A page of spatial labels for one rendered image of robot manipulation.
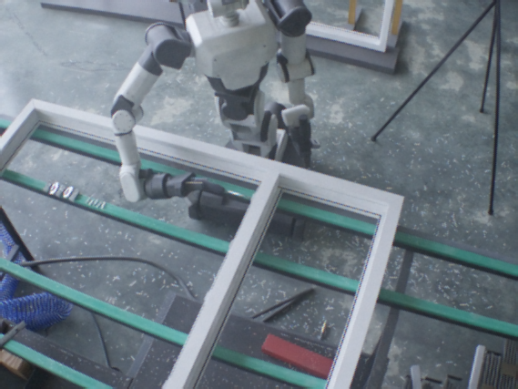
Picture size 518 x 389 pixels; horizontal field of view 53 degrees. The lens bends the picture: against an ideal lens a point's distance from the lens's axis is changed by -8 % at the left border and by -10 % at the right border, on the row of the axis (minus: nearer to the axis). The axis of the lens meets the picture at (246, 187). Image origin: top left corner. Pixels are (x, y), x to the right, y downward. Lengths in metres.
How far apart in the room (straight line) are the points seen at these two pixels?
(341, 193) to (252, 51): 0.54
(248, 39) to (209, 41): 0.12
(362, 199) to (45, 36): 3.13
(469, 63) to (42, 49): 3.09
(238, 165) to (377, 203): 0.48
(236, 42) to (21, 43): 2.88
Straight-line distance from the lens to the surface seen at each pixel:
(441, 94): 3.71
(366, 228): 1.85
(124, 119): 1.85
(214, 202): 2.72
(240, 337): 1.94
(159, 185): 1.89
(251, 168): 1.90
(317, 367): 1.86
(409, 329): 2.67
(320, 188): 1.86
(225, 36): 1.77
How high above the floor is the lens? 2.38
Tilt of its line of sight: 52 degrees down
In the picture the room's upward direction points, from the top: 3 degrees counter-clockwise
